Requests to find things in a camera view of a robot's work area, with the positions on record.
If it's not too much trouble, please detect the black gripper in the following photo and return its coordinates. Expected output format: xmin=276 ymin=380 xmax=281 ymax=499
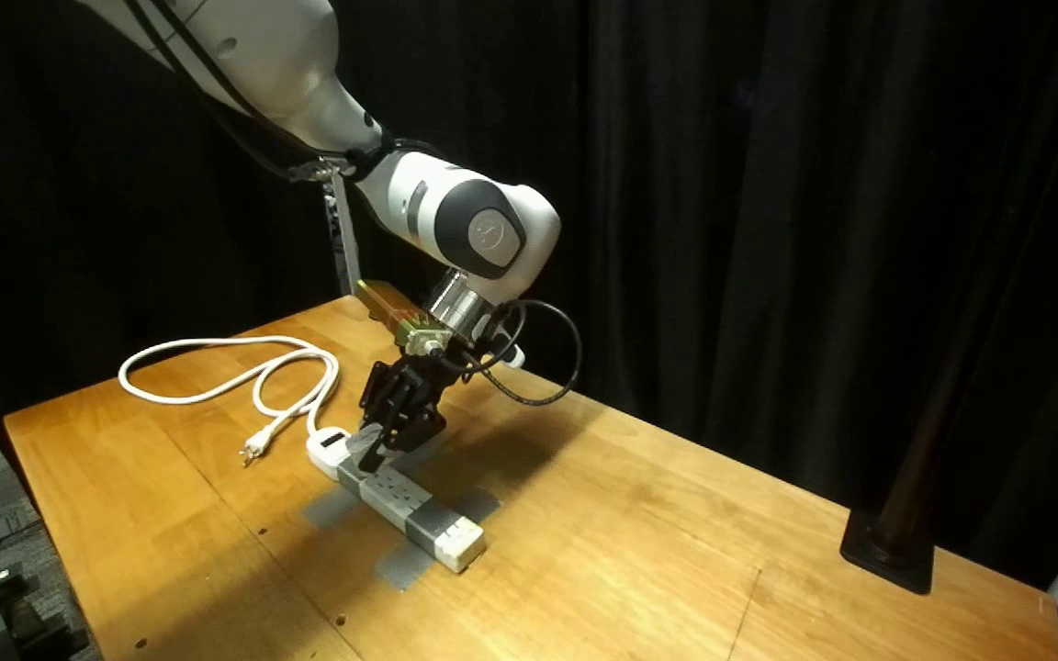
xmin=357 ymin=345 xmax=454 ymax=477

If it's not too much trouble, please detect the white power strip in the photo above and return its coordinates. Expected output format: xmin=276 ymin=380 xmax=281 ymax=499
xmin=302 ymin=418 xmax=490 ymax=575

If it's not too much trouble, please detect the black curtain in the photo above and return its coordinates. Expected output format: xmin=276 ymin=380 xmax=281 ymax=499
xmin=0 ymin=0 xmax=1058 ymax=596

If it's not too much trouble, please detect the black pole with base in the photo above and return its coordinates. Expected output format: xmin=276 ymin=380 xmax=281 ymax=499
xmin=838 ymin=305 xmax=984 ymax=600

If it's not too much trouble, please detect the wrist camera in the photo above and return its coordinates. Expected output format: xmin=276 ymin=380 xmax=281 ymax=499
xmin=396 ymin=311 xmax=460 ymax=365

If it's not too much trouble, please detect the grey duct tape strip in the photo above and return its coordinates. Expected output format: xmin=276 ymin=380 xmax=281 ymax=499
xmin=372 ymin=483 xmax=503 ymax=596
xmin=304 ymin=483 xmax=367 ymax=531

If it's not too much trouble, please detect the white power strip cord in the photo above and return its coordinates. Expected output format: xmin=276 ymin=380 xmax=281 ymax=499
xmin=112 ymin=332 xmax=350 ymax=466

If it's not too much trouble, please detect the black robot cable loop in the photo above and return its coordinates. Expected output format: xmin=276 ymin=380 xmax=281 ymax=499
xmin=468 ymin=294 xmax=588 ymax=410

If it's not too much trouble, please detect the aluminium extrusion post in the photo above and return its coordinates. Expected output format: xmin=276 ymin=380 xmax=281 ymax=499
xmin=317 ymin=163 xmax=367 ymax=302

